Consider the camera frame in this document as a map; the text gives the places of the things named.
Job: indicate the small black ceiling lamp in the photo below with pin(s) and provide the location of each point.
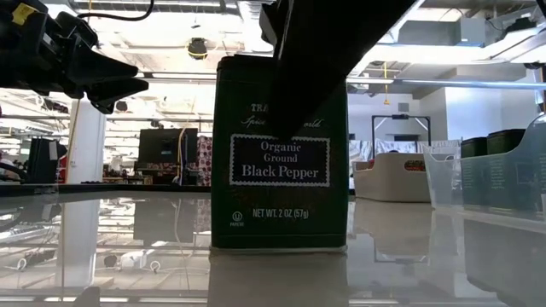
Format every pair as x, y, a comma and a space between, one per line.
121, 106

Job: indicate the black aluminium table frame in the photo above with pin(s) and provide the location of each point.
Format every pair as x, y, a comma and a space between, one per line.
106, 188

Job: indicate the white round column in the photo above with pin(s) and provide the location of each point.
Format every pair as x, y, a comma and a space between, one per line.
87, 145

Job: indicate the clear plastic bin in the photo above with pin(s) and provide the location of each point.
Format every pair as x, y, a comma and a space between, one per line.
443, 183

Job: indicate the yellow tape tag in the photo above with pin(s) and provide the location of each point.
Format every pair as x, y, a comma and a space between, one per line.
21, 13

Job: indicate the green black pepper tin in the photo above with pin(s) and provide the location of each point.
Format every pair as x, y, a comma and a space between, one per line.
531, 179
277, 204
473, 147
505, 140

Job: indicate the black computer monitor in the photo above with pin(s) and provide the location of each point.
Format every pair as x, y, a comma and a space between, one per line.
160, 143

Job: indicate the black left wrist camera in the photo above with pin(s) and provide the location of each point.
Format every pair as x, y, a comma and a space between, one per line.
77, 30

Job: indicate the white plastic bin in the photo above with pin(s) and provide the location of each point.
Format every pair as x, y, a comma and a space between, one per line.
392, 183

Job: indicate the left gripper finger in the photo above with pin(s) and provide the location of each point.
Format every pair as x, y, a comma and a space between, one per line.
119, 91
102, 68

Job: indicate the black computer tower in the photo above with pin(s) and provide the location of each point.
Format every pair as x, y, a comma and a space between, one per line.
40, 164

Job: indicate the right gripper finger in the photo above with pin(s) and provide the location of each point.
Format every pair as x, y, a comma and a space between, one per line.
315, 64

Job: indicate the floral patterned cloth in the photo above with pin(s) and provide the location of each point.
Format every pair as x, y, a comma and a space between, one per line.
205, 162

